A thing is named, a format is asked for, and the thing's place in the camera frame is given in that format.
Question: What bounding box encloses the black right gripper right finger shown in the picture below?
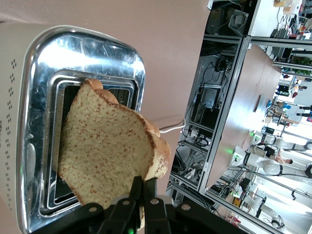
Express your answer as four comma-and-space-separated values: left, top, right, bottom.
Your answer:
143, 176, 244, 234

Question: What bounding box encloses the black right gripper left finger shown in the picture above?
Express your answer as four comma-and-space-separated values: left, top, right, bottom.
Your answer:
31, 175, 143, 234

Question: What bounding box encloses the brown bread slice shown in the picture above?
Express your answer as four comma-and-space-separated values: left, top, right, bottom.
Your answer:
58, 78, 171, 230

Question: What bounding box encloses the beige chrome two-slot toaster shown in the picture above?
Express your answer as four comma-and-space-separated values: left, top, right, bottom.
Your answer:
0, 20, 147, 234

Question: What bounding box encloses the black computer case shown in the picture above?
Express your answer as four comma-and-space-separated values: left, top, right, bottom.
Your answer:
199, 107, 220, 129

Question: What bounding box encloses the grey electronics box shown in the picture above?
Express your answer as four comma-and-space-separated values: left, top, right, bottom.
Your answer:
229, 13, 250, 30

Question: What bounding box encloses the white toaster power cord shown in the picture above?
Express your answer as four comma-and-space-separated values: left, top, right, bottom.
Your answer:
159, 118, 186, 134

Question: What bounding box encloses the long aluminium frame beam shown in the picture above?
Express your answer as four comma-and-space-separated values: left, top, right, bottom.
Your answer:
196, 35, 253, 195

